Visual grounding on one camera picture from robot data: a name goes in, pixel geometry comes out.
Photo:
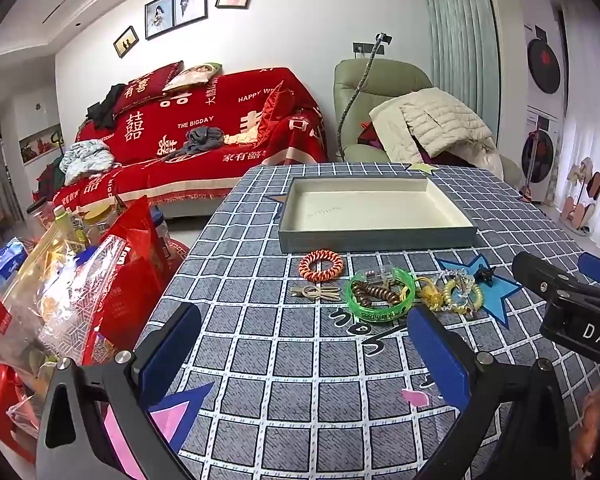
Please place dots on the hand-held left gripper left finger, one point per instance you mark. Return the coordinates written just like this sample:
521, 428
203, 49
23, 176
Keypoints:
172, 347

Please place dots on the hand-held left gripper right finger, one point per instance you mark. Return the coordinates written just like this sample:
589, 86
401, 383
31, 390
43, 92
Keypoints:
437, 355

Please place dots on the black hair clip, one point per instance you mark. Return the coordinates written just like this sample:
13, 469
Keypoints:
485, 277

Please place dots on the green plastic bangle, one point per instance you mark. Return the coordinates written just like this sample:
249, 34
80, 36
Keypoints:
375, 316

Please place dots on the grey tray with cream inside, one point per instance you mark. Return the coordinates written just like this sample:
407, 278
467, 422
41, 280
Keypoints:
360, 210

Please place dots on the clear plastic hair clip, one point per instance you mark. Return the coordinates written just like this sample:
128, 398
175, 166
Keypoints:
380, 275

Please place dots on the grey checkered tablecloth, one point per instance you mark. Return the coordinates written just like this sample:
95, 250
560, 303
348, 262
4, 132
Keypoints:
280, 385

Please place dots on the white washing machine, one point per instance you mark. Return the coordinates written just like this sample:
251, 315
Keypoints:
542, 150

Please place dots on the yellow-lid jar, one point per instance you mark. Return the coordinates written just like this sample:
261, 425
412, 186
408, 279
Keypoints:
99, 222

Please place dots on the white sheer curtain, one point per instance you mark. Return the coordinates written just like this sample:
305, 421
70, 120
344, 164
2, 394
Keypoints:
590, 110

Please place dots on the cream down jacket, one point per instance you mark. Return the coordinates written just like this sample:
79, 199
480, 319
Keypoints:
440, 120

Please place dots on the blue packet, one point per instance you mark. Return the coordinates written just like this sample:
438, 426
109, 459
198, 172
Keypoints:
7, 262

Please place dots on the pale clothes pile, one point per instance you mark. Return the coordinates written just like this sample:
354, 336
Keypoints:
85, 157

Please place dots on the grey cloth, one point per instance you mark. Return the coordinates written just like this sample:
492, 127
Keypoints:
202, 140

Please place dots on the white dryer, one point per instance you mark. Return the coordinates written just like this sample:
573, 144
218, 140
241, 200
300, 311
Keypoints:
542, 60

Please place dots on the purple cloth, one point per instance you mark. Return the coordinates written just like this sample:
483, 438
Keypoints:
372, 137

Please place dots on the sofa with red printed cover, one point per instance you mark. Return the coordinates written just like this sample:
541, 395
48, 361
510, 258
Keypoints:
205, 110

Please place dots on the black clothes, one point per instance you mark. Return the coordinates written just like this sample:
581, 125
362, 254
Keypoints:
107, 107

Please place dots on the green recliner armchair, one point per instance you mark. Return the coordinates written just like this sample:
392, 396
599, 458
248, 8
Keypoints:
360, 90

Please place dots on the red satin cushion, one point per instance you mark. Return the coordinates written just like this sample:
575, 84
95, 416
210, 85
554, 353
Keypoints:
275, 110

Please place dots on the dark red printed pillow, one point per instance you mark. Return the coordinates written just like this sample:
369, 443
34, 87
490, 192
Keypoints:
145, 87

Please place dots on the green striped curtain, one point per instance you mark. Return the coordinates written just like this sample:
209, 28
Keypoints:
455, 25

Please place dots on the gooseneck phone holder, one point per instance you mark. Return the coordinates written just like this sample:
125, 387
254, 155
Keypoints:
367, 72

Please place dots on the cream printed pillow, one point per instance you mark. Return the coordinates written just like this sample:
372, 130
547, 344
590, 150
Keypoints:
192, 76

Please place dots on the black wall socket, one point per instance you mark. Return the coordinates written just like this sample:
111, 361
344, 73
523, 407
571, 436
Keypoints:
362, 48

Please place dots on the small black picture frame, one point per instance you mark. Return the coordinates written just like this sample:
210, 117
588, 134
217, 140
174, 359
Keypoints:
126, 41

